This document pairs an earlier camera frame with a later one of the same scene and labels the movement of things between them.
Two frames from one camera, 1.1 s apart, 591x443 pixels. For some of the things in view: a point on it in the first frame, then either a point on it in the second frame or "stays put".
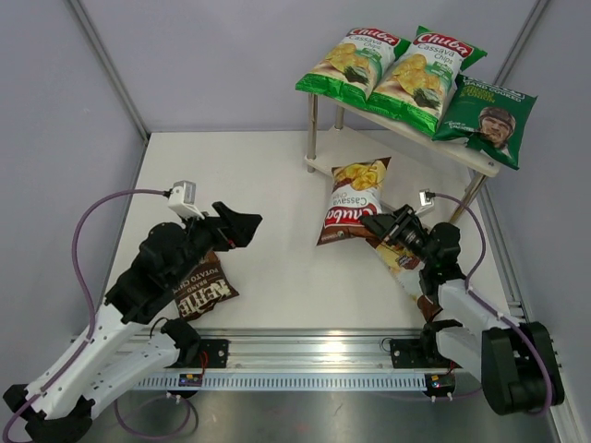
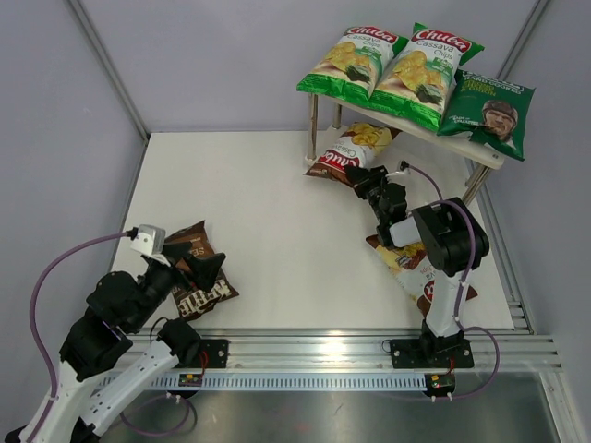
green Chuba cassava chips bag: x=355 y=65 stays put
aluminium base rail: x=218 y=349 stays put
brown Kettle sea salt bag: x=205 y=286 stays put
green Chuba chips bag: x=419 y=89 stays put
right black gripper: x=395 y=224 → x=358 y=175
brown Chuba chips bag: x=356 y=193 → x=357 y=146
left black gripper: x=236 y=230 → x=204 y=269
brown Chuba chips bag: x=407 y=268 stays put
